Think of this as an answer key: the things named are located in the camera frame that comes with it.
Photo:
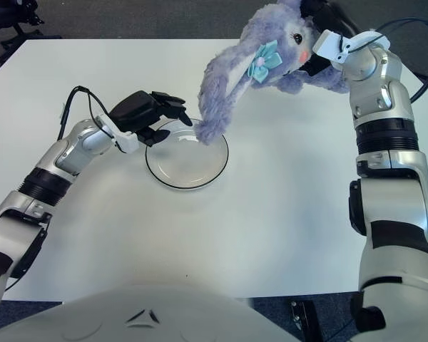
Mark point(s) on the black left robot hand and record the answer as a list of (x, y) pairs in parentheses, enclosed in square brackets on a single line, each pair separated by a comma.
[(135, 112)]

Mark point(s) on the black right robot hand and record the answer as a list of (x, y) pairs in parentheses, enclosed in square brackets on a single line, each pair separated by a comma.
[(330, 44)]

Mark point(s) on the white plate black rim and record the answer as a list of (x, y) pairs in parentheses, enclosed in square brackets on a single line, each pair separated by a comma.
[(185, 167)]

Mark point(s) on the purple plush bunny doll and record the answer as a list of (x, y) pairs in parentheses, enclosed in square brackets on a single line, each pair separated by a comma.
[(228, 78)]

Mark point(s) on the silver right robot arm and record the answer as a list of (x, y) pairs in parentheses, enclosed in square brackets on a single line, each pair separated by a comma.
[(388, 167)]

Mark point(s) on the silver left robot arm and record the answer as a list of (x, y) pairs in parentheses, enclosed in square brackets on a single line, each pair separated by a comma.
[(46, 185)]

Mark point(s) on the silver robot torso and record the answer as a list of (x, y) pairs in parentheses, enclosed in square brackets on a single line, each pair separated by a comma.
[(146, 320)]

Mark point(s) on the black table bracket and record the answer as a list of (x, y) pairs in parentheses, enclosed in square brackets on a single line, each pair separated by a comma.
[(303, 320)]

